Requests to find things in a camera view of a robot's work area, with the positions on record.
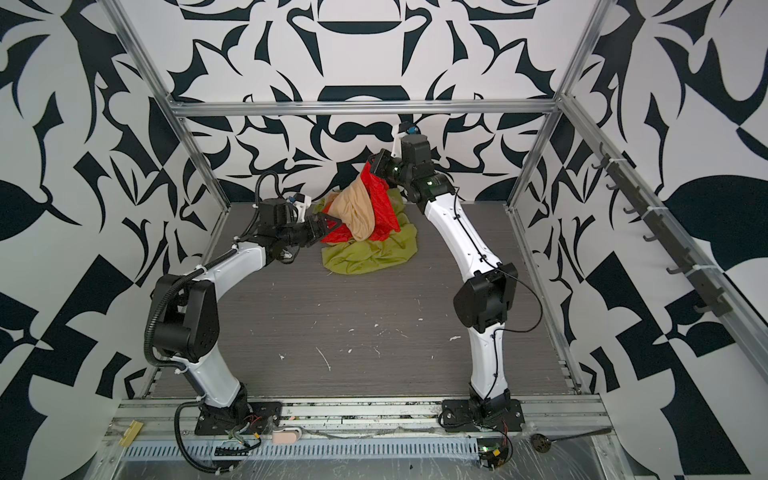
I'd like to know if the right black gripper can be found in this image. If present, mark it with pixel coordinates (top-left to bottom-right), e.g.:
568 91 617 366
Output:
370 149 418 190

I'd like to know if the beige cloth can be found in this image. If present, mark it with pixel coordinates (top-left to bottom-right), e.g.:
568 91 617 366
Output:
323 176 375 243

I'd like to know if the red cloth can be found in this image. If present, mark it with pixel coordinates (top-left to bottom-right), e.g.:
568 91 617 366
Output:
322 163 400 240

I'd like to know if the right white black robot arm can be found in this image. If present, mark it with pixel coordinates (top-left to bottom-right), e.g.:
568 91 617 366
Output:
366 133 543 419

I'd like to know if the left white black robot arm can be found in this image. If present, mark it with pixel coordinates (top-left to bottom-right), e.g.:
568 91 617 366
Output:
143 195 343 426

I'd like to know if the green cloth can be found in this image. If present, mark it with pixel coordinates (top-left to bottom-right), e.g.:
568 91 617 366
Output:
321 189 418 275

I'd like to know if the pink eraser block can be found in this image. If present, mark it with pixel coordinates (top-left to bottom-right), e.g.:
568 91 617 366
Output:
272 427 303 445

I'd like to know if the yellow tape piece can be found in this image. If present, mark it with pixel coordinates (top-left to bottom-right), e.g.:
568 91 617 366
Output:
119 420 144 448

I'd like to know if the small electronics board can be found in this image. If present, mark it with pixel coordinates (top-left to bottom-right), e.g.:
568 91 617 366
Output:
477 437 514 471

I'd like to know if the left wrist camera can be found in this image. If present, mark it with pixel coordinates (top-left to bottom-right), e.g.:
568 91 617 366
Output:
287 193 312 223

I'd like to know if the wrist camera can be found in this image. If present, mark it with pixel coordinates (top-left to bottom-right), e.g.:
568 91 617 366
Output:
287 193 312 223
392 121 421 158

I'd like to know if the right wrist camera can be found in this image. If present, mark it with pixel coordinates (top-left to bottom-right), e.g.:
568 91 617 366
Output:
392 121 421 158

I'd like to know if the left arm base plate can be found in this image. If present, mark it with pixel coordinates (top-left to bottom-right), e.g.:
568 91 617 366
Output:
194 401 283 436

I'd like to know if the black corrugated cable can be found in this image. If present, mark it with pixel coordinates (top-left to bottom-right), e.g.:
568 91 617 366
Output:
173 398 263 475

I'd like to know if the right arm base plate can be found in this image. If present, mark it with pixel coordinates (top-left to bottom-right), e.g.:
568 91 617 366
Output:
438 396 525 432

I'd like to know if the white slotted cable duct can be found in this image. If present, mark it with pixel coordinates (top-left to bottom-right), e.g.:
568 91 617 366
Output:
122 436 481 462

